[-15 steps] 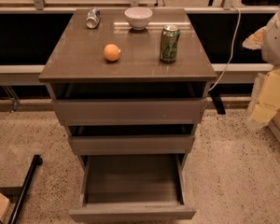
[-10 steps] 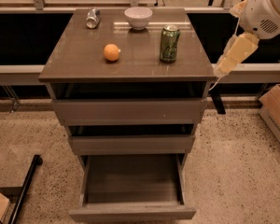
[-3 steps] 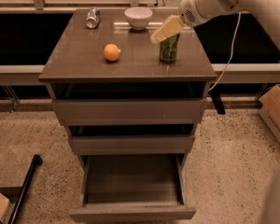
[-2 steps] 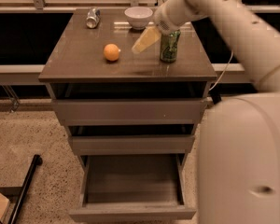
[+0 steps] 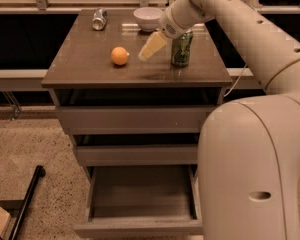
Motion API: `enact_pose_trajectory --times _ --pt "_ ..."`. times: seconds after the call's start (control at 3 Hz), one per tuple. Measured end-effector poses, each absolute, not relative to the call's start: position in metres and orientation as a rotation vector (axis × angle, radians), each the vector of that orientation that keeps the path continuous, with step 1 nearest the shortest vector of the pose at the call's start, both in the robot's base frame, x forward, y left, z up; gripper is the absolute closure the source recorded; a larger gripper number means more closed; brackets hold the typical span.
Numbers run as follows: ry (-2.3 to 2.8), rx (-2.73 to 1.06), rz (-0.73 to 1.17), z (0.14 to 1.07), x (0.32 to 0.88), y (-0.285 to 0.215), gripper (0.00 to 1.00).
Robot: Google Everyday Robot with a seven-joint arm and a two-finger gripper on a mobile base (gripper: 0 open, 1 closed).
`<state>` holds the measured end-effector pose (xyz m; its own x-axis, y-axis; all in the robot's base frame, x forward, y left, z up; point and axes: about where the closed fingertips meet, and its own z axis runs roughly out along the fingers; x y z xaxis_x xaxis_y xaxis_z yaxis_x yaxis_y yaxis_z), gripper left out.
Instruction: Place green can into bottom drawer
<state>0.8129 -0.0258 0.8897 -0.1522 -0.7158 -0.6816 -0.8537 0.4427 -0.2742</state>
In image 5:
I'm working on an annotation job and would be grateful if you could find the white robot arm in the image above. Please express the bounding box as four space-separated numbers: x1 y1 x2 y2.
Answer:
159 0 300 240

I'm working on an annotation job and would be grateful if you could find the black pole on floor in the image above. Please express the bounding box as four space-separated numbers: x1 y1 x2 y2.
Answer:
8 165 45 240

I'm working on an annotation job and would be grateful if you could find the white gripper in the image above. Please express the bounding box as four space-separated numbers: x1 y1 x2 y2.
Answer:
138 7 190 61

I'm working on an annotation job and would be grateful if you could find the grey bottom drawer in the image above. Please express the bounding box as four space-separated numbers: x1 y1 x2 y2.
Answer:
74 165 202 239

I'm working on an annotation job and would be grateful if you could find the orange fruit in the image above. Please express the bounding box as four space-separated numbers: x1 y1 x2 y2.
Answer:
111 47 129 66

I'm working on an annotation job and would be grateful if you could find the white bowl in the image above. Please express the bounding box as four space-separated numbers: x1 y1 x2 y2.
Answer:
133 7 163 32

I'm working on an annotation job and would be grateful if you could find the grey drawer cabinet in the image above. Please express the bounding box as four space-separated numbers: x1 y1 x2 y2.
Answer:
41 7 233 182

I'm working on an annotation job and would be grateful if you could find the grey middle drawer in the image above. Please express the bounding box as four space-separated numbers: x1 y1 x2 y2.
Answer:
74 133 199 166

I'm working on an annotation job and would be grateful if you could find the grey top drawer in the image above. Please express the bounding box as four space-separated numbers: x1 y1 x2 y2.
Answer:
56 105 215 135

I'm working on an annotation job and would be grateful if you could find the silver can lying down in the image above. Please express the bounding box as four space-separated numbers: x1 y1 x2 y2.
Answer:
92 8 107 31

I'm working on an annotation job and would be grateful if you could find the green soda can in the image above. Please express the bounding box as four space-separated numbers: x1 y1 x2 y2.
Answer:
171 31 193 67

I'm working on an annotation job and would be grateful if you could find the grey drawer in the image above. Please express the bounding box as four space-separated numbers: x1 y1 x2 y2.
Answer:
56 105 215 135
74 133 199 166
74 165 202 239

